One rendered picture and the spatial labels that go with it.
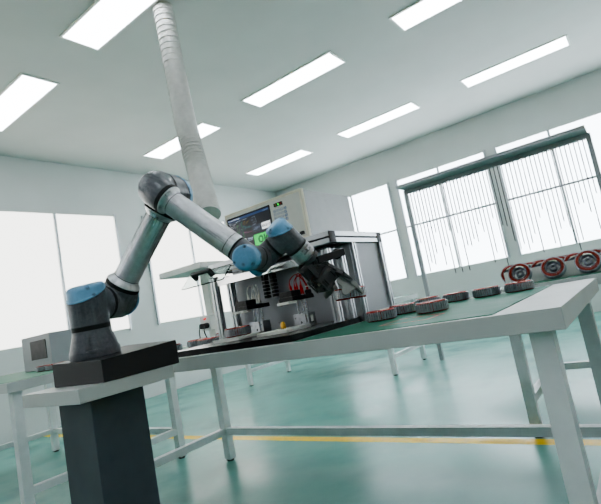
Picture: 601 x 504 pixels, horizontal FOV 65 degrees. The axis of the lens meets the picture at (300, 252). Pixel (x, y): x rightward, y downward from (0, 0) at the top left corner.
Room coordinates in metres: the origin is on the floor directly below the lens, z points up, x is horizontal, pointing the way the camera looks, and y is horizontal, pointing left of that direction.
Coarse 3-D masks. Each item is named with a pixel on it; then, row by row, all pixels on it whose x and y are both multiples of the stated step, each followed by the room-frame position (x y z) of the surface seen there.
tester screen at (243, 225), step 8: (264, 208) 1.98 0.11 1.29; (248, 216) 2.03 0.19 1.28; (256, 216) 2.01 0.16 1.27; (264, 216) 1.98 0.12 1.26; (232, 224) 2.09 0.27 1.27; (240, 224) 2.06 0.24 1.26; (248, 224) 2.04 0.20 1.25; (240, 232) 2.07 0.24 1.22; (248, 232) 2.04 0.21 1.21; (256, 232) 2.02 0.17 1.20; (248, 240) 2.05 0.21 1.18
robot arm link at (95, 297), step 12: (72, 288) 1.45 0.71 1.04; (84, 288) 1.44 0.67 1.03; (96, 288) 1.46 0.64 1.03; (108, 288) 1.54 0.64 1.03; (72, 300) 1.43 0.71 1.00; (84, 300) 1.43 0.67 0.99; (96, 300) 1.45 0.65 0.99; (108, 300) 1.50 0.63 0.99; (72, 312) 1.44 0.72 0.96; (84, 312) 1.43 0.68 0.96; (96, 312) 1.45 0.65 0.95; (108, 312) 1.50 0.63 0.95; (72, 324) 1.45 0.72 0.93; (84, 324) 1.43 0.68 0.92
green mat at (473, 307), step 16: (544, 288) 1.77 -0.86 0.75; (464, 304) 1.72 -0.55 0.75; (480, 304) 1.56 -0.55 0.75; (496, 304) 1.43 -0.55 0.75; (512, 304) 1.33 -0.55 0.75; (384, 320) 1.68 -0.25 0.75; (400, 320) 1.53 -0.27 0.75; (416, 320) 1.40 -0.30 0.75; (432, 320) 1.30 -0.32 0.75; (448, 320) 1.21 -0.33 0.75; (320, 336) 1.50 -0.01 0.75
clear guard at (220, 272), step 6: (228, 264) 1.81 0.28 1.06; (216, 270) 1.84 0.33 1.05; (222, 270) 1.81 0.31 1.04; (228, 270) 2.00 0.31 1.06; (234, 270) 2.05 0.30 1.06; (240, 270) 2.10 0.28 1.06; (198, 276) 1.89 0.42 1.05; (204, 276) 1.86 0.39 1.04; (216, 276) 1.80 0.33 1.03; (222, 276) 1.78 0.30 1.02; (186, 282) 1.92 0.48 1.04; (192, 282) 1.89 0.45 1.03; (198, 282) 1.86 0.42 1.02; (204, 282) 1.83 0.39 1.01; (210, 282) 1.80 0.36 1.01; (186, 288) 1.88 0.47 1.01
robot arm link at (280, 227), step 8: (272, 224) 1.45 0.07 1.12; (280, 224) 1.42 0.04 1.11; (288, 224) 1.44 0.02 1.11; (272, 232) 1.42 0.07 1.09; (280, 232) 1.42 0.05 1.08; (288, 232) 1.43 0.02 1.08; (296, 232) 1.45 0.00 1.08; (272, 240) 1.44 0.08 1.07; (280, 240) 1.43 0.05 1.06; (288, 240) 1.44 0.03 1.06; (296, 240) 1.44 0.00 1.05; (304, 240) 1.46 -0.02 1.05; (280, 248) 1.44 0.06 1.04; (288, 248) 1.45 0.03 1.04; (296, 248) 1.45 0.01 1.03
